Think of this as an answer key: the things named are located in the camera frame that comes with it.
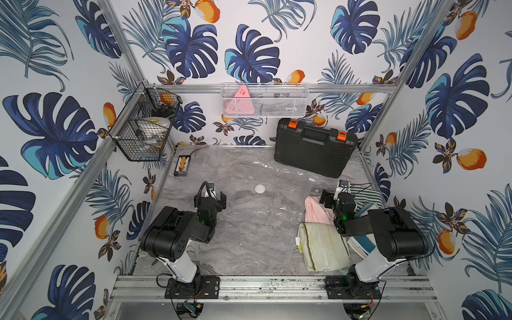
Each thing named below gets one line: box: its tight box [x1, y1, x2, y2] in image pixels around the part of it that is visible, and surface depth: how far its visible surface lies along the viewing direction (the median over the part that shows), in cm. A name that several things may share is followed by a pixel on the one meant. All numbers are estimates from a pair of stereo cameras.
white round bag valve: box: [254, 184, 266, 194], surface depth 105 cm
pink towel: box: [304, 196, 335, 226], surface depth 93 cm
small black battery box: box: [173, 154, 192, 177], surface depth 112 cm
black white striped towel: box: [350, 184, 384, 213], surface depth 98 cm
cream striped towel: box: [295, 222, 352, 272], surface depth 82 cm
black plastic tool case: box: [274, 118, 358, 179], surface depth 94 cm
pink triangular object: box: [226, 84, 255, 115], surface depth 92 cm
